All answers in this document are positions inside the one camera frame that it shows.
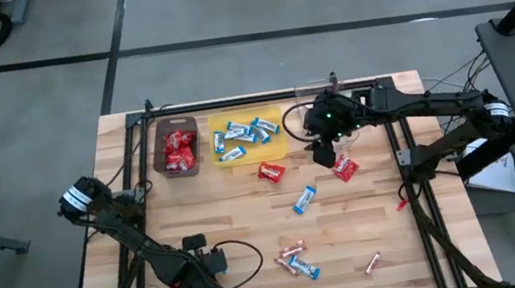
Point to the red tag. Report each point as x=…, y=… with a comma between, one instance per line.
x=401, y=205

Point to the silver metal bracket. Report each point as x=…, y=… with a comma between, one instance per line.
x=138, y=195
x=404, y=158

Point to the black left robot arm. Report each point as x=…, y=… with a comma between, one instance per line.
x=140, y=241

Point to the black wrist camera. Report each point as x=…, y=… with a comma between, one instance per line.
x=214, y=261
x=314, y=126

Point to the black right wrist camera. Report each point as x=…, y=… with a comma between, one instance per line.
x=314, y=126

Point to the dark grey plastic bin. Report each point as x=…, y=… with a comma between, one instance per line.
x=158, y=145

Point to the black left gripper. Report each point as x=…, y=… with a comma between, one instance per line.
x=190, y=274

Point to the white paper sheet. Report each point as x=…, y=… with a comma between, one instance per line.
x=499, y=175

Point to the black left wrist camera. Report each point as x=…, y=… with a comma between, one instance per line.
x=214, y=261

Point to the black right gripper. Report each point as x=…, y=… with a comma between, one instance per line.
x=344, y=116

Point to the grey metal object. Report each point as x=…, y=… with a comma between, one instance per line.
x=19, y=8

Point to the black aluminium table frame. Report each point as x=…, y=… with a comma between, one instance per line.
x=261, y=98

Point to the yellow plastic bin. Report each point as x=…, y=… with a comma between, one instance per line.
x=259, y=154

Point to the Smarties candy roll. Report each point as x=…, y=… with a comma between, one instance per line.
x=292, y=251
x=286, y=266
x=294, y=245
x=372, y=264

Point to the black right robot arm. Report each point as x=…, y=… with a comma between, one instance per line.
x=433, y=104

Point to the clear plastic bin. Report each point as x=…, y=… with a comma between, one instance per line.
x=355, y=136

